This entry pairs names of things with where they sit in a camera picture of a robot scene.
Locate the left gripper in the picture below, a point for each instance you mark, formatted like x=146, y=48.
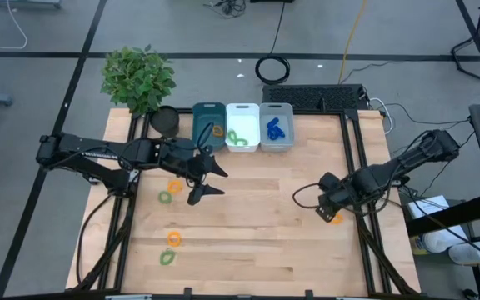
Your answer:
x=181, y=160

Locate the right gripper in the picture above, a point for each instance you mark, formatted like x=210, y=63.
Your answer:
x=346, y=193

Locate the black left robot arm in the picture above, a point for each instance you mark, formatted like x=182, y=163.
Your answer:
x=98, y=148

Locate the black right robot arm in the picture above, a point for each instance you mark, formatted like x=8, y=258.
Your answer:
x=411, y=158

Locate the teal plastic bin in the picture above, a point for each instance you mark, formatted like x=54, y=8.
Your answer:
x=202, y=137

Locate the white plastic bin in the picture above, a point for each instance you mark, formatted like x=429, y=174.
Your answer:
x=248, y=121

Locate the grey plastic bin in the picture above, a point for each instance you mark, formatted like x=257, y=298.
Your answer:
x=288, y=125

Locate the white paper box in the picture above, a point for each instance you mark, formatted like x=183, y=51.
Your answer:
x=425, y=206

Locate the black vented case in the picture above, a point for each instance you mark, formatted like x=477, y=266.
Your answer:
x=315, y=98

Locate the white roll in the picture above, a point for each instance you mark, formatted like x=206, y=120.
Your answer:
x=440, y=241

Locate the green potted plant black pot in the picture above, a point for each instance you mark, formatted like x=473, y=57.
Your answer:
x=140, y=79

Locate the black shelf beam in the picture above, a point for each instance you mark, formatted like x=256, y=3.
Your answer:
x=452, y=216

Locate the white rounded object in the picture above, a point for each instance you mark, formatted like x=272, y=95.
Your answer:
x=469, y=253

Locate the grey floor object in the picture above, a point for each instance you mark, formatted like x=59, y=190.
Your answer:
x=25, y=3

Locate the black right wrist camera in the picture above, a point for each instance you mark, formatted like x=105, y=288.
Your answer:
x=329, y=181

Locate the black aluminium rig frame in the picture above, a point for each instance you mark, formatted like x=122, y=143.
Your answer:
x=125, y=250

